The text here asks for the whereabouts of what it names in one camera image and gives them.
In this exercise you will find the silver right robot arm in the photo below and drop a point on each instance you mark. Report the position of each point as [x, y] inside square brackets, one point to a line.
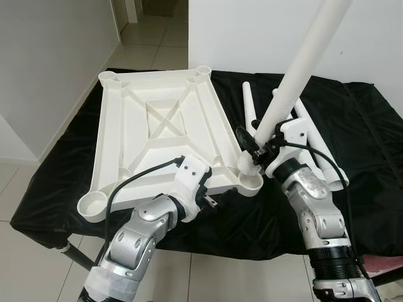
[312, 207]

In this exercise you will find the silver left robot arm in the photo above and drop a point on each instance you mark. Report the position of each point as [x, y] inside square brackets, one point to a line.
[135, 236]

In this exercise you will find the black table cloth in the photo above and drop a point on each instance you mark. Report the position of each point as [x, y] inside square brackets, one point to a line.
[352, 189]

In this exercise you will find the black metal stand leg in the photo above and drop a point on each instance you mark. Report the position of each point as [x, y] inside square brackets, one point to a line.
[82, 257]

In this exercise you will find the pink seat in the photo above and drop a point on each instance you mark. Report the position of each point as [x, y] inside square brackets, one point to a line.
[387, 264]

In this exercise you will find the black metal bar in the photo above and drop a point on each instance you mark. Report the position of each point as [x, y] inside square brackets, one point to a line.
[387, 278]

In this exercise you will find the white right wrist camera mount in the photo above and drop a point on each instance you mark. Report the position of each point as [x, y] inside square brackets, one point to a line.
[299, 135]

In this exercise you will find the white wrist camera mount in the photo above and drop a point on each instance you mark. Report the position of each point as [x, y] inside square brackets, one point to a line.
[299, 135]
[189, 173]

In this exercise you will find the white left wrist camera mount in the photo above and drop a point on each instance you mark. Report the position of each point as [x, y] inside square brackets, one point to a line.
[189, 173]

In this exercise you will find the beige door frame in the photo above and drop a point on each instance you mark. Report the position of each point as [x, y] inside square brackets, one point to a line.
[126, 9]

